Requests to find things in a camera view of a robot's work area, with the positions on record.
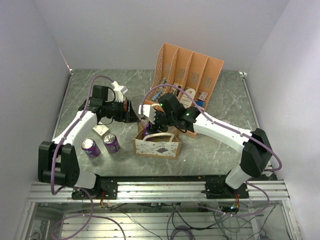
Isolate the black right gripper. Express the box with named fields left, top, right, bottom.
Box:
left=145, top=109, right=176, bottom=139

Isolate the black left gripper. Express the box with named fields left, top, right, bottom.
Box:
left=103, top=98, right=140, bottom=123

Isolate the purple fanta can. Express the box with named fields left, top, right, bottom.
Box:
left=142, top=122, right=150, bottom=137
left=81, top=138, right=101, bottom=158

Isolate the canvas bag with rope handles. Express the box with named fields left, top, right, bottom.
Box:
left=132, top=120, right=182, bottom=160

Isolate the purple soda can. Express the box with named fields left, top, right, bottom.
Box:
left=102, top=133, right=120, bottom=154

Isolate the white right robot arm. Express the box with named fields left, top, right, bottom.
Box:
left=143, top=93, right=272, bottom=198

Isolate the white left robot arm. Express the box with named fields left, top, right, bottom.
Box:
left=37, top=82, right=138, bottom=199

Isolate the red Coca-Cola can left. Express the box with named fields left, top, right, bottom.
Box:
left=123, top=99, right=131, bottom=113

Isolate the blue glue bottle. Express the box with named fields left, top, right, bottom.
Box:
left=151, top=90, right=163, bottom=102

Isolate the white oval labelled pouch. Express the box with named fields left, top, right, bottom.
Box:
left=179, top=87, right=197, bottom=107

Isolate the small white red box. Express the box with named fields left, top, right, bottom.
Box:
left=92, top=125, right=110, bottom=138

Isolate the blue small box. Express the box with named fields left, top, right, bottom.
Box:
left=196, top=100, right=205, bottom=107

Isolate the pink small box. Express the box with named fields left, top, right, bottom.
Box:
left=198, top=91, right=209, bottom=102

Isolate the peach plastic desk organizer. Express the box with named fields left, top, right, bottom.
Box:
left=139, top=42, right=225, bottom=139

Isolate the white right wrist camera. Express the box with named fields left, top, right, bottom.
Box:
left=138, top=104, right=156, bottom=124

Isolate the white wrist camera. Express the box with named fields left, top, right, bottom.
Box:
left=111, top=81, right=128, bottom=103
left=138, top=104, right=156, bottom=124

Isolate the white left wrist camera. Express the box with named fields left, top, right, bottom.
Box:
left=111, top=81, right=128, bottom=103

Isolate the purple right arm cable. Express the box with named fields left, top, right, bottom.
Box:
left=143, top=84, right=283, bottom=240

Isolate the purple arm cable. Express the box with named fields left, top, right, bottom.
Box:
left=50, top=75, right=127, bottom=240
left=143, top=84, right=283, bottom=240

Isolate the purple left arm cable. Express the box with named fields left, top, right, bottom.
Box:
left=50, top=75, right=127, bottom=240

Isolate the aluminium mounting rail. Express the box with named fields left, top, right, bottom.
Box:
left=27, top=180, right=290, bottom=203

